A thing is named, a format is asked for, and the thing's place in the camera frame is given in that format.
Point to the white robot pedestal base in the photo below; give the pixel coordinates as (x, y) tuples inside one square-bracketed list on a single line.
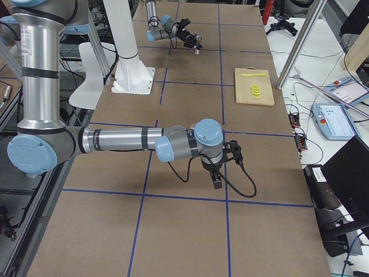
[(131, 75)]

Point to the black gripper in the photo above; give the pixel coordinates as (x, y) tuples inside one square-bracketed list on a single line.
[(210, 166), (187, 37)]

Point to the bamboo cutting board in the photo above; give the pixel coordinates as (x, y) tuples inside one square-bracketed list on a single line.
[(243, 91)]

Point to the metal grabber stick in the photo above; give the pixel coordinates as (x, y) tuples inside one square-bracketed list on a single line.
[(297, 76)]

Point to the white chair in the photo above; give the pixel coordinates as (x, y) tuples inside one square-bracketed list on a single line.
[(87, 95)]

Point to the near teach pendant tablet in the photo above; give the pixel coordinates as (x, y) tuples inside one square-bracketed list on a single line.
[(334, 121)]

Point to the yellow plastic knife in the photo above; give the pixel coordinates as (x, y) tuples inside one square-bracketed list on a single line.
[(253, 74)]

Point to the black box with label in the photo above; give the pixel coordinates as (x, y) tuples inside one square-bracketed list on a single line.
[(321, 192)]

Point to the black computer monitor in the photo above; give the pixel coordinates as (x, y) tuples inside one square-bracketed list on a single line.
[(347, 174)]

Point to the far teach pendant tablet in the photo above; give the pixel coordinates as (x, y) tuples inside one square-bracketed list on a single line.
[(348, 90)]

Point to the aluminium frame post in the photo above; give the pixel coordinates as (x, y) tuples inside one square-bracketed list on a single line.
[(316, 10)]

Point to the teach pendant tablet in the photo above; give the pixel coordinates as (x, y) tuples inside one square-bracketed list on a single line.
[(334, 121), (348, 90)]

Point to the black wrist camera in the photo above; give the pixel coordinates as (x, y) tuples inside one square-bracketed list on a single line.
[(184, 22), (232, 151)]

